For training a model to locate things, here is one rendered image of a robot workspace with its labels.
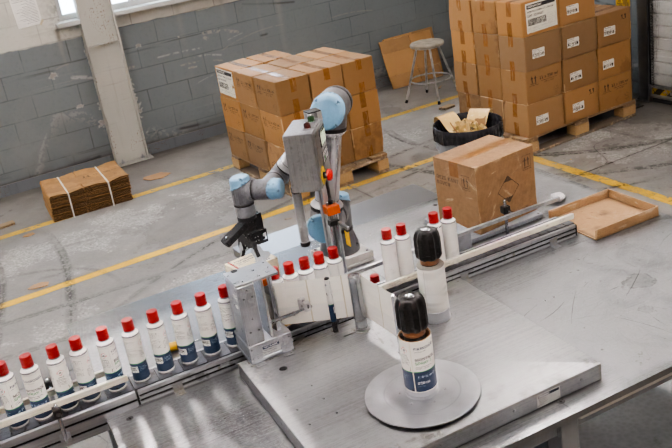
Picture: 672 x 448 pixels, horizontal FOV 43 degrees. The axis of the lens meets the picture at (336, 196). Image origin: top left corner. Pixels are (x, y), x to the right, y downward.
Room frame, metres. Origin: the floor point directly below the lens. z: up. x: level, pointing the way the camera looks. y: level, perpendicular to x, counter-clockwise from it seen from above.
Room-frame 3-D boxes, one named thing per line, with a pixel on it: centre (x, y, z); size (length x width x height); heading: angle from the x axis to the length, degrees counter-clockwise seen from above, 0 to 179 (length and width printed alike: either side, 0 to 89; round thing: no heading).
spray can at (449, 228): (2.65, -0.36, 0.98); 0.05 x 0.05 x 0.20
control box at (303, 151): (2.56, 0.07, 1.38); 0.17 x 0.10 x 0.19; 168
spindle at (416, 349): (1.91, -0.14, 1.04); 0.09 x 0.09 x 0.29
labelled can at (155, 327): (2.25, 0.59, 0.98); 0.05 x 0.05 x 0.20
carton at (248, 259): (2.89, 0.35, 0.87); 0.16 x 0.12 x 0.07; 123
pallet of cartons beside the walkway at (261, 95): (6.51, 0.19, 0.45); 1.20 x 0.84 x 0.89; 27
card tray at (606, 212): (2.92, -0.98, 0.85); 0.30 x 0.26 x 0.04; 113
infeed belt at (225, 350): (2.53, -0.07, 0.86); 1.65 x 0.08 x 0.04; 113
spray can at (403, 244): (2.58, -0.20, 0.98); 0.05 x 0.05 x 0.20
